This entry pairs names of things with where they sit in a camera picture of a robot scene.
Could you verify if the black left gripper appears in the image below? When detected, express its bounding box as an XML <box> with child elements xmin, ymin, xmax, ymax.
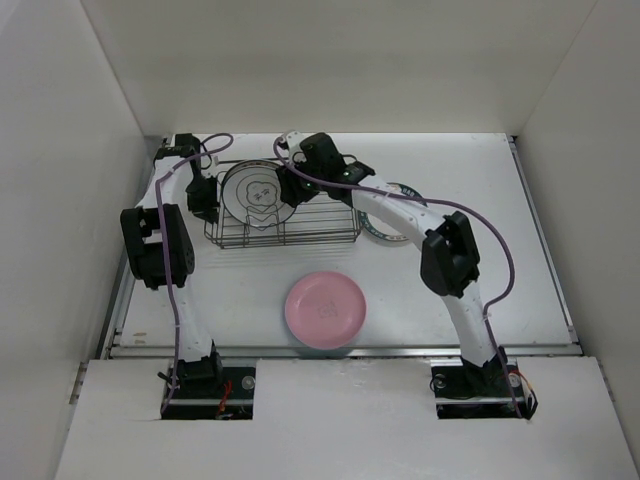
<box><xmin>185</xmin><ymin>174</ymin><xmax>220</xmax><ymax>224</ymax></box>

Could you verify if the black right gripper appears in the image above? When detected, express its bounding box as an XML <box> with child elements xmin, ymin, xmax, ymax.
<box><xmin>276</xmin><ymin>152</ymin><xmax>327</xmax><ymax>207</ymax></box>

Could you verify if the grey wire dish rack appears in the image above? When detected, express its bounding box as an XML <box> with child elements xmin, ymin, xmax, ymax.
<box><xmin>203</xmin><ymin>159</ymin><xmax>360</xmax><ymax>249</ymax></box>

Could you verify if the white plate with cartoon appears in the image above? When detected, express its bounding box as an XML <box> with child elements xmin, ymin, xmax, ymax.
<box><xmin>221</xmin><ymin>160</ymin><xmax>296</xmax><ymax>229</ymax></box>

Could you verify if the pink plate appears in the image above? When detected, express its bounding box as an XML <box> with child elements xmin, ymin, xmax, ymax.
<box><xmin>284</xmin><ymin>271</ymin><xmax>367</xmax><ymax>350</ymax></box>

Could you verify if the blue plate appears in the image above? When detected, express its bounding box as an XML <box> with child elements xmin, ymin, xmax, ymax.
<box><xmin>293</xmin><ymin>346</ymin><xmax>354</xmax><ymax>359</ymax></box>

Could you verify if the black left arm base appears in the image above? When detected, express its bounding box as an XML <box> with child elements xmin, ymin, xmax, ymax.
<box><xmin>158</xmin><ymin>365</ymin><xmax>256</xmax><ymax>421</ymax></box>

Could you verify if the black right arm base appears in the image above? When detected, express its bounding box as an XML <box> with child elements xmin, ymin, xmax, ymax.
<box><xmin>429</xmin><ymin>361</ymin><xmax>539</xmax><ymax>420</ymax></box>

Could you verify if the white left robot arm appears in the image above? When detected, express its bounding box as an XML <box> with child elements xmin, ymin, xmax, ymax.
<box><xmin>120</xmin><ymin>133</ymin><xmax>224</xmax><ymax>397</ymax></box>

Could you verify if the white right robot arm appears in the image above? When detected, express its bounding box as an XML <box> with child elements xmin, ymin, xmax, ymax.
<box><xmin>273</xmin><ymin>131</ymin><xmax>504</xmax><ymax>394</ymax></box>

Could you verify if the roll of printed tape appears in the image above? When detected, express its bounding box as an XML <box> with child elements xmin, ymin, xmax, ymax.
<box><xmin>357</xmin><ymin>182</ymin><xmax>421</xmax><ymax>247</ymax></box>

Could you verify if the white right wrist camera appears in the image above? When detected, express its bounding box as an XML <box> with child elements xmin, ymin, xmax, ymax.
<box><xmin>276</xmin><ymin>131</ymin><xmax>306</xmax><ymax>165</ymax></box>

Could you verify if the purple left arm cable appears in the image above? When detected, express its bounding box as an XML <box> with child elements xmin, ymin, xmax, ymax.
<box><xmin>155</xmin><ymin>132</ymin><xmax>234</xmax><ymax>414</ymax></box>

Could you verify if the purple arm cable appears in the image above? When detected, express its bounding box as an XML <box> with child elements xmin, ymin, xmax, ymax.
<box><xmin>155</xmin><ymin>132</ymin><xmax>234</xmax><ymax>414</ymax></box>
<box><xmin>272</xmin><ymin>134</ymin><xmax>526</xmax><ymax>419</ymax></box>

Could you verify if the aluminium table edge rail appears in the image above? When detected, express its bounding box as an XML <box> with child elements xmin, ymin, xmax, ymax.
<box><xmin>99</xmin><ymin>133</ymin><xmax>584</xmax><ymax>359</ymax></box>

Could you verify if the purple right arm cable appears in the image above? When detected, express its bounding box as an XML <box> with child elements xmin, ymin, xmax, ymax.
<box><xmin>272</xmin><ymin>134</ymin><xmax>526</xmax><ymax>419</ymax></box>

